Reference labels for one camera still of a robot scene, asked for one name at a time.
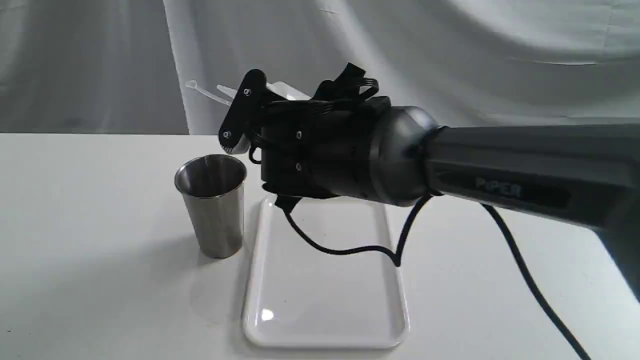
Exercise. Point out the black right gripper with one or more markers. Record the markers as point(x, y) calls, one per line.
point(310, 148)

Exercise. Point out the translucent squeeze bottle amber liquid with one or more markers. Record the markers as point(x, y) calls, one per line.
point(279, 88)

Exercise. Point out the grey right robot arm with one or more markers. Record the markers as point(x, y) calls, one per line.
point(581, 174)

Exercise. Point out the stainless steel cup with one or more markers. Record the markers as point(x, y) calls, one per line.
point(212, 188)

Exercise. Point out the grey backdrop curtain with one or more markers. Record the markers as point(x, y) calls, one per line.
point(122, 66)

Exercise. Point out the white plastic tray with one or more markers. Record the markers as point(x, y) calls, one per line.
point(300, 298)

